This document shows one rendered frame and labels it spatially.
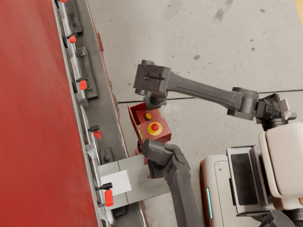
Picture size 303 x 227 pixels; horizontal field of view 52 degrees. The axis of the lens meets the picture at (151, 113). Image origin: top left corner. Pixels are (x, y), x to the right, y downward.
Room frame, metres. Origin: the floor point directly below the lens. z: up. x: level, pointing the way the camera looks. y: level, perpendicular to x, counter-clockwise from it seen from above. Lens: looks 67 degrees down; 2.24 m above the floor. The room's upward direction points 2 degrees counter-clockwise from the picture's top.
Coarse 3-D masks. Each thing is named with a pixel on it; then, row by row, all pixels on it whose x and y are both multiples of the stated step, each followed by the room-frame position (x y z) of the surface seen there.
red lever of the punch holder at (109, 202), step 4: (104, 184) 0.18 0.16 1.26; (108, 184) 0.18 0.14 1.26; (100, 188) 0.16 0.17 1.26; (104, 188) 0.16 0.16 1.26; (108, 188) 0.16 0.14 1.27; (104, 192) 0.15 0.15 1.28; (108, 192) 0.15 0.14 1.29; (108, 196) 0.13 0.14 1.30; (112, 196) 0.13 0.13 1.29; (108, 200) 0.12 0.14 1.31; (112, 200) 0.12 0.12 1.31; (108, 204) 0.11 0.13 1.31; (112, 204) 0.11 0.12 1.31
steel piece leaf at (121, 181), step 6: (114, 174) 0.26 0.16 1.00; (120, 174) 0.26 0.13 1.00; (126, 174) 0.26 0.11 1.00; (108, 180) 0.24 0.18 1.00; (114, 180) 0.24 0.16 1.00; (120, 180) 0.24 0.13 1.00; (126, 180) 0.24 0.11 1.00; (114, 186) 0.21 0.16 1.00; (120, 186) 0.21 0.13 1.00; (126, 186) 0.21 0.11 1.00; (132, 186) 0.21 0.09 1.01; (114, 192) 0.19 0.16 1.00; (120, 192) 0.19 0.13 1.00
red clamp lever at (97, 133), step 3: (93, 126) 0.38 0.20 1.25; (96, 126) 0.38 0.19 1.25; (87, 129) 0.37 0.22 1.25; (90, 129) 0.37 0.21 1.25; (93, 129) 0.37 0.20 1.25; (96, 129) 0.37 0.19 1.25; (99, 129) 0.37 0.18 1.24; (93, 132) 0.37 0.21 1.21; (96, 132) 0.37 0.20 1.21; (99, 132) 0.37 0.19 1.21; (96, 135) 0.36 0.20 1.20; (99, 135) 0.37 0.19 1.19
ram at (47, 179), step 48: (0, 0) 0.35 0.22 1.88; (48, 0) 0.74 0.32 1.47; (0, 48) 0.25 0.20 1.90; (48, 48) 0.45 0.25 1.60; (0, 96) 0.17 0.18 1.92; (48, 96) 0.28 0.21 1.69; (0, 144) 0.10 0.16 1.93; (48, 144) 0.16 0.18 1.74; (0, 192) 0.05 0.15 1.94; (48, 192) 0.07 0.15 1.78
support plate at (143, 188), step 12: (108, 168) 0.29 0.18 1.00; (120, 168) 0.28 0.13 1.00; (132, 168) 0.28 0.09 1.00; (144, 168) 0.28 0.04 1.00; (132, 180) 0.24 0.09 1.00; (144, 180) 0.23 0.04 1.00; (156, 180) 0.23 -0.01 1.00; (132, 192) 0.19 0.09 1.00; (144, 192) 0.19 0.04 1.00; (156, 192) 0.18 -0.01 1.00; (168, 192) 0.18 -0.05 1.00; (120, 204) 0.14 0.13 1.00
